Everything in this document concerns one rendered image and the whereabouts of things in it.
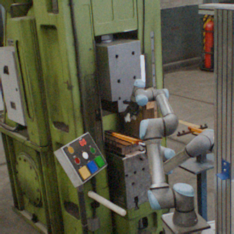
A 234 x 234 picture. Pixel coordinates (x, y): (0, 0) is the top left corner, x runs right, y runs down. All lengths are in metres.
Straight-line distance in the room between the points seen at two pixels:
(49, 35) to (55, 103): 0.53
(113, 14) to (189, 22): 8.20
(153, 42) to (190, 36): 7.96
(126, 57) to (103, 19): 0.32
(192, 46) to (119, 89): 8.43
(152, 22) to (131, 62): 0.44
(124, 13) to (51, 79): 0.76
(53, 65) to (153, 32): 0.83
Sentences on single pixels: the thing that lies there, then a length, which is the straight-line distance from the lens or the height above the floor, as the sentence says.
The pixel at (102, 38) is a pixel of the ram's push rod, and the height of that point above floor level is 1.79.
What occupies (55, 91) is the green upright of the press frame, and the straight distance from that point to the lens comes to 3.61.
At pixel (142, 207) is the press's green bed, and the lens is 3.71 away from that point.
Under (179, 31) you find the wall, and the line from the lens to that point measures 11.38.
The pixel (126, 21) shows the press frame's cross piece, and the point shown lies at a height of 1.90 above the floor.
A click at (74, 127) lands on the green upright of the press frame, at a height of 1.20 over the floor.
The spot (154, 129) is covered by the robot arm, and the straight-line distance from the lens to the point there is 2.60.
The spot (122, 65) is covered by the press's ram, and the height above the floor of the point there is 1.61.
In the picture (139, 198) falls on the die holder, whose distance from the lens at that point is 3.65.
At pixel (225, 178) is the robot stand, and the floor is 1.20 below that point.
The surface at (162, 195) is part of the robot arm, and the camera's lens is 2.57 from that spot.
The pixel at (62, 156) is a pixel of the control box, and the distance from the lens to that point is 2.97.
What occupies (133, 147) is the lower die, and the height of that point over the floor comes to 0.95.
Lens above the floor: 2.20
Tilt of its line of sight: 21 degrees down
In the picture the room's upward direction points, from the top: 5 degrees counter-clockwise
